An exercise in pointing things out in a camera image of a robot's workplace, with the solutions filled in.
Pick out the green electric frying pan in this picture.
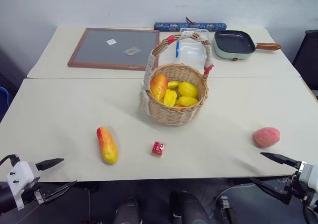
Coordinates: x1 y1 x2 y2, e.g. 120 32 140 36
213 30 282 62

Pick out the yellow starfruit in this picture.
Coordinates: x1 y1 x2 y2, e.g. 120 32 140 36
161 89 178 107

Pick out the pink peach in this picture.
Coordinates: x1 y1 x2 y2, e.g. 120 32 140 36
253 127 281 149

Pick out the yellow lemon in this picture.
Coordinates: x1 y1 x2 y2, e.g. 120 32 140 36
176 96 199 107
177 81 199 98

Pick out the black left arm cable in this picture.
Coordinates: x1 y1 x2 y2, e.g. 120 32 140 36
0 154 21 168

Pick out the small clear plastic bag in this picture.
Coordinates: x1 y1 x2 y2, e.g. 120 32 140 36
123 46 142 57

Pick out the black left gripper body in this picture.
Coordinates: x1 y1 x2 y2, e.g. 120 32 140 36
21 169 48 206

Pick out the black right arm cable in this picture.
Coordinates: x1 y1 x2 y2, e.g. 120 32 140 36
301 201 318 224

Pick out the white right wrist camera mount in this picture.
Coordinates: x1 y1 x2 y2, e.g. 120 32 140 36
296 160 318 193

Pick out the blue patterned rolled scroll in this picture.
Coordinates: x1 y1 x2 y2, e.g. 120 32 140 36
154 21 228 33

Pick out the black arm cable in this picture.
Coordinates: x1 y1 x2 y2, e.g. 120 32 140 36
0 154 21 168
301 201 318 224

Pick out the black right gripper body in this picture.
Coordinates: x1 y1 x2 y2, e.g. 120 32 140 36
284 170 314 206

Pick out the black chair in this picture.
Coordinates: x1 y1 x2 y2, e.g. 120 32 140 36
291 29 318 92

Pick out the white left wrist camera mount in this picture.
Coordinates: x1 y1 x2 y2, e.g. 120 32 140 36
5 161 41 212

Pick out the dark rounded shape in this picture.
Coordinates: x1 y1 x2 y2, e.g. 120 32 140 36
169 190 212 224
113 196 143 224

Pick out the wicker basket with lace handle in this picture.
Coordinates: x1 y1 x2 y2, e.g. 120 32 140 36
138 33 214 127

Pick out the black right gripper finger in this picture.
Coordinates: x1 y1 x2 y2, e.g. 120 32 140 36
248 176 293 206
260 152 303 170

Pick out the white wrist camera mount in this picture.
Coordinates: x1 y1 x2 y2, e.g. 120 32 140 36
296 160 318 193
5 161 41 212

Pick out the dark boxy shape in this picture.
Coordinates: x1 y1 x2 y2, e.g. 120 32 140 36
217 196 239 224

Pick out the wood framed blackboard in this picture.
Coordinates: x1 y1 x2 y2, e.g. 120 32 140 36
67 27 160 72

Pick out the orange yellow mango, long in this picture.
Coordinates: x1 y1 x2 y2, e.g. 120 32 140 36
96 126 119 165

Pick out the clear plastic storage box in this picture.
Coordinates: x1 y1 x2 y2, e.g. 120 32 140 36
175 27 210 67

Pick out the orange yellow mango, short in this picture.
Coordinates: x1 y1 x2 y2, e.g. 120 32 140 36
150 74 169 102

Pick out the blue bin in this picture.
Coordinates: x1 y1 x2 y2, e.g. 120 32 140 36
0 85 11 122

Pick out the grey cable under table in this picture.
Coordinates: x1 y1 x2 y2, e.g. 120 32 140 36
213 183 252 203

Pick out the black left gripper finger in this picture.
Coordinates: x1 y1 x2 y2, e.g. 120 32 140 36
44 180 78 204
35 158 65 171

